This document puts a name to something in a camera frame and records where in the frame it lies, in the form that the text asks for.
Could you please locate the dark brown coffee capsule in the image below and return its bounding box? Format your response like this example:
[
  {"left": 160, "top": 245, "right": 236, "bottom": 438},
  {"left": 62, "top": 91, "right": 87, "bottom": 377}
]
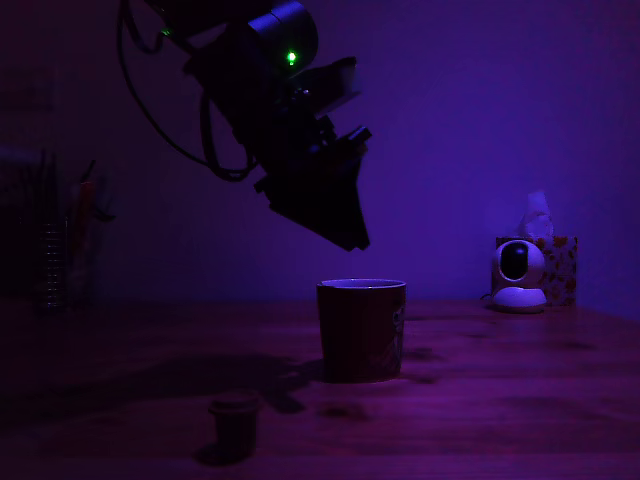
[{"left": 208, "top": 389, "right": 263, "bottom": 464}]

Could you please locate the red ceramic mug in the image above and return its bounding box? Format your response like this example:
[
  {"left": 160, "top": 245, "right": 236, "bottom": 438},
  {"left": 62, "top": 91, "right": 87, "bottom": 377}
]
[{"left": 315, "top": 278, "right": 407, "bottom": 385}]

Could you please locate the white tissue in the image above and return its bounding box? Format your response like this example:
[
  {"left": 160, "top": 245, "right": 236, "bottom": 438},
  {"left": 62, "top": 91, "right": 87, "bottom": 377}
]
[{"left": 516, "top": 189, "right": 555, "bottom": 240}]

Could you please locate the red kitchen tool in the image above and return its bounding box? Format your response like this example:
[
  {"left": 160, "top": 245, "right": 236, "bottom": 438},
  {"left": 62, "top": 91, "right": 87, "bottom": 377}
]
[{"left": 69, "top": 180, "right": 97, "bottom": 261}]

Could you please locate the floral tissue box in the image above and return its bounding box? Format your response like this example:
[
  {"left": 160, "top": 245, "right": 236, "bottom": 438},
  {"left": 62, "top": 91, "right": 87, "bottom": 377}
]
[{"left": 495, "top": 236, "right": 579, "bottom": 307}]

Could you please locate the dark box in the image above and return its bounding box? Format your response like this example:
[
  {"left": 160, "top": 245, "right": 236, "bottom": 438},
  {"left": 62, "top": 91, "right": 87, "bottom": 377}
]
[{"left": 0, "top": 147, "right": 44, "bottom": 301}]

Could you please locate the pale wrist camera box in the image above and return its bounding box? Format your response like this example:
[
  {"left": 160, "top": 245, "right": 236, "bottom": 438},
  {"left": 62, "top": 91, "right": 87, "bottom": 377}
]
[{"left": 294, "top": 56, "right": 365, "bottom": 120}]

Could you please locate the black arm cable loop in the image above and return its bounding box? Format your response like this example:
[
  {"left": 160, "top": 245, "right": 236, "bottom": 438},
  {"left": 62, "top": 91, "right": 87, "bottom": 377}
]
[{"left": 116, "top": 0, "right": 259, "bottom": 184}]

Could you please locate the small white round camera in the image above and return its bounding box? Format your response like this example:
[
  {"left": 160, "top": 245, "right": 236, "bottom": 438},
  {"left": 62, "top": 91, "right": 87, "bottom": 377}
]
[{"left": 489, "top": 239, "right": 549, "bottom": 315}]

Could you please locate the wire kitchen tool rack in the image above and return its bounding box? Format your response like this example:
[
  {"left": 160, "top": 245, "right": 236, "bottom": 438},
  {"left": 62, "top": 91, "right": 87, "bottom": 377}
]
[{"left": 39, "top": 219, "right": 101, "bottom": 314}]

